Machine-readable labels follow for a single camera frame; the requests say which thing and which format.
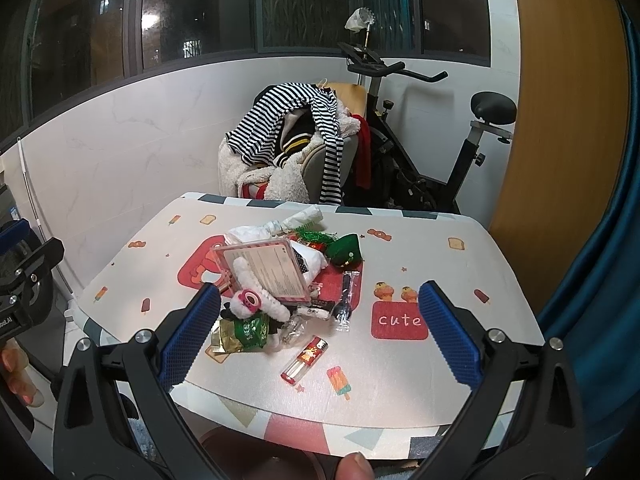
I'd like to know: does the white duster on bike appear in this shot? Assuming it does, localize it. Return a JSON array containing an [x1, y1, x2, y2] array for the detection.
[[344, 6, 375, 32]]

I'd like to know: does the person's right thumb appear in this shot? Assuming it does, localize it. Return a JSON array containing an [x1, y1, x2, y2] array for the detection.
[[335, 453, 375, 480]]

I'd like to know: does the white plush pink toy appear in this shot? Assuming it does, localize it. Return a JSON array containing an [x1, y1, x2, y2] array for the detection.
[[220, 257, 291, 323]]

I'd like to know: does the brown round trash bin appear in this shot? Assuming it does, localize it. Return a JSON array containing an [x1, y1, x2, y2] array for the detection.
[[201, 427, 326, 480]]

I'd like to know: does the black exercise bike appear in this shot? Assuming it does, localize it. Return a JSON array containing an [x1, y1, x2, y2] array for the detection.
[[338, 42, 518, 226]]

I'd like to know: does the chair piled with clothes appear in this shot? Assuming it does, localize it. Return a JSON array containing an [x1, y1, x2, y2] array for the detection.
[[218, 81, 367, 204]]

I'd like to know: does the dark window with frame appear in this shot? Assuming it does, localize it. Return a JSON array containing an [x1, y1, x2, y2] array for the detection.
[[1, 0, 491, 140]]

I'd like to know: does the green gold snack wrapper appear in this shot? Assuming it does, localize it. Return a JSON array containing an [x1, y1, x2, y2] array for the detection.
[[210, 313, 269, 354]]

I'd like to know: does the black white striped shirt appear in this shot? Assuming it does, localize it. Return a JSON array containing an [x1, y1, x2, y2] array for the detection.
[[226, 82, 344, 205]]

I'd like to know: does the black plastic cutlery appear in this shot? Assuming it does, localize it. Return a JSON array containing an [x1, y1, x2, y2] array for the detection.
[[331, 271, 360, 332]]

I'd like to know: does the white plastic bag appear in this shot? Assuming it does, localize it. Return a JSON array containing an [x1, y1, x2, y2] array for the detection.
[[290, 240, 329, 285]]

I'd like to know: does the green glitter christmas hat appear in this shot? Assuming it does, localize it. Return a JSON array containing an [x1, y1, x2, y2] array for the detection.
[[326, 234, 363, 269]]

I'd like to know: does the person's left hand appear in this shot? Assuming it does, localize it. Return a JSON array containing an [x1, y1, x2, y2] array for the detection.
[[1, 339, 44, 408]]

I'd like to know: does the orange wooden door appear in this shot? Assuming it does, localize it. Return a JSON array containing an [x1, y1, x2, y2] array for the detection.
[[489, 0, 629, 312]]

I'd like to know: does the pink framed card packet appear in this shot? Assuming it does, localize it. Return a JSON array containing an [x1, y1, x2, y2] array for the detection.
[[213, 238, 310, 304]]

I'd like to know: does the red garment on chair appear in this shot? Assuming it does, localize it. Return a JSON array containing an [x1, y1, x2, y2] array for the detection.
[[352, 114, 372, 190]]

